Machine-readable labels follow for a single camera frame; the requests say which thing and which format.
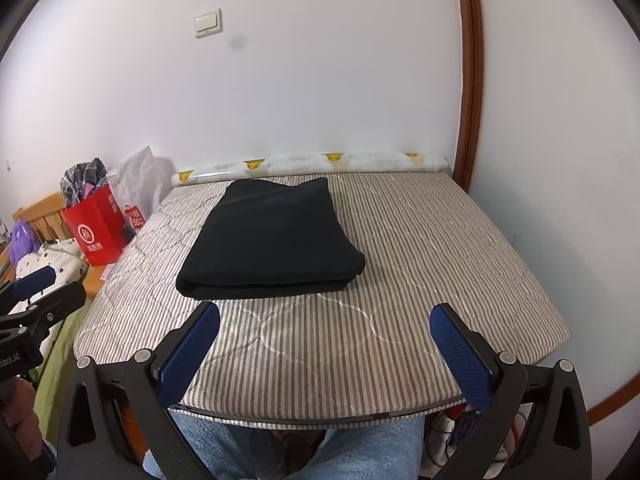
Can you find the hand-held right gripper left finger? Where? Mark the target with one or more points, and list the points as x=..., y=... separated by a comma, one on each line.
x=187, y=355

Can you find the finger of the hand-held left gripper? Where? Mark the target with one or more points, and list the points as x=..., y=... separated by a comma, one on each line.
x=35, y=281
x=55, y=305

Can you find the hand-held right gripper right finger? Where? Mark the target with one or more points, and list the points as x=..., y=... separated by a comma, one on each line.
x=462, y=355

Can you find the black sweatshirt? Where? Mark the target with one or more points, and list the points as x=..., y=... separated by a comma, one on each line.
x=275, y=240

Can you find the person's left forearm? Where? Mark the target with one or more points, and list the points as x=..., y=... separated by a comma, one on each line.
x=20, y=420

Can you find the white dotted cloth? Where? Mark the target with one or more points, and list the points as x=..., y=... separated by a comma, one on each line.
x=55, y=260

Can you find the purple plush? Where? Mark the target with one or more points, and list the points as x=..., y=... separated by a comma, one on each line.
x=25, y=240

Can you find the small wooden stand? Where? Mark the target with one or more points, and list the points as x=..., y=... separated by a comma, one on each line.
x=95, y=282

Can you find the green sheet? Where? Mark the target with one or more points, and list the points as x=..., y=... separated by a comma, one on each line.
x=57, y=385

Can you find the wooden headboard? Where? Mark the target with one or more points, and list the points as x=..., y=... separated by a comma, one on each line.
x=42, y=212

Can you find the red paper bag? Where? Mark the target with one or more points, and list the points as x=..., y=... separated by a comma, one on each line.
x=97, y=232

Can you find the striped quilted mat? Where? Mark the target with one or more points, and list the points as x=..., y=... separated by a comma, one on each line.
x=400, y=285

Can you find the plaid cloth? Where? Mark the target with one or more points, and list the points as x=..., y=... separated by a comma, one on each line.
x=85, y=180

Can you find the small red white bag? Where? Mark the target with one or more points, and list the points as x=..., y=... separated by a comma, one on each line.
x=136, y=222

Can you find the person's legs in blue pants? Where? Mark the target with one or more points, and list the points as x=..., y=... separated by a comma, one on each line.
x=365, y=450

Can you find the white plastic bag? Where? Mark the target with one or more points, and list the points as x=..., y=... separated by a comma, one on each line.
x=142, y=185

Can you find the brown wooden skirting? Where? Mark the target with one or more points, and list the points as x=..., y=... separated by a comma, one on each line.
x=617, y=395

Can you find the white printed paper roll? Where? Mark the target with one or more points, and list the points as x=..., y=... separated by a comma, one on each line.
x=300, y=162

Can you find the brown wooden door frame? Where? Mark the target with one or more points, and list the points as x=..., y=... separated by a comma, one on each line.
x=470, y=85

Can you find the white wall switch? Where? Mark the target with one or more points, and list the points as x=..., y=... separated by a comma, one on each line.
x=208, y=23

